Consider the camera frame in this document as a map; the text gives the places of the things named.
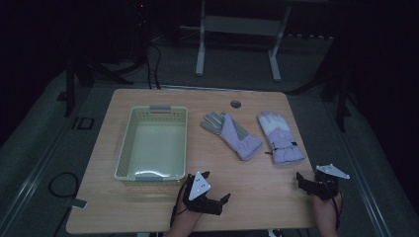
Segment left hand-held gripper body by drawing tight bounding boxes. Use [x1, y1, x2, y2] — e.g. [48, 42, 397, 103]
[182, 170, 223, 217]

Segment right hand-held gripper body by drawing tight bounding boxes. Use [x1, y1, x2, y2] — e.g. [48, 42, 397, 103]
[310, 163, 351, 201]

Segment purple glove grey palm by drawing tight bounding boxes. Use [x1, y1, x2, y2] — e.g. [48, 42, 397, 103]
[200, 111, 264, 162]

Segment purple glove white back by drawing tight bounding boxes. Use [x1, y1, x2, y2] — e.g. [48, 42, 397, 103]
[257, 111, 305, 165]

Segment pale green plastic basket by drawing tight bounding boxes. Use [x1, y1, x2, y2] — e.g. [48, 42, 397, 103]
[114, 105, 190, 183]

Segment person's right hand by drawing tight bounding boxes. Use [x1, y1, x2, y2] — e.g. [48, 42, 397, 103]
[311, 192, 343, 228]

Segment person's left hand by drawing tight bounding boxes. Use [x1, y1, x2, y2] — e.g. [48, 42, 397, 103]
[171, 194, 204, 230]

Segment black metal stand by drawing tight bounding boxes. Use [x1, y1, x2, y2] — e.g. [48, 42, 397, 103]
[56, 45, 134, 119]
[286, 29, 353, 133]

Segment grey tape piece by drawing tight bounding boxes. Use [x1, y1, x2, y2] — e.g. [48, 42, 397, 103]
[61, 197, 89, 210]

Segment white metal stand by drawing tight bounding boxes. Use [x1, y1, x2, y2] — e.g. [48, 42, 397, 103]
[195, 0, 293, 83]

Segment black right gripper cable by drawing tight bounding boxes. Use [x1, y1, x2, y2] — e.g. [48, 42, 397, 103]
[330, 192, 344, 231]

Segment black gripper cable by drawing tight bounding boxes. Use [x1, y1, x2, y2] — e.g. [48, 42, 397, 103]
[330, 192, 344, 231]
[169, 179, 191, 229]

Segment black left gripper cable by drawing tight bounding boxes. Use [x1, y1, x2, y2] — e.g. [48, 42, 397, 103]
[169, 179, 191, 229]

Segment hanging black cables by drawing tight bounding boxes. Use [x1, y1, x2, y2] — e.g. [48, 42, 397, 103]
[143, 40, 163, 91]

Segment looped black floor cable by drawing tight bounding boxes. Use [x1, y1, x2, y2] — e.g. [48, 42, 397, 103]
[47, 171, 81, 199]

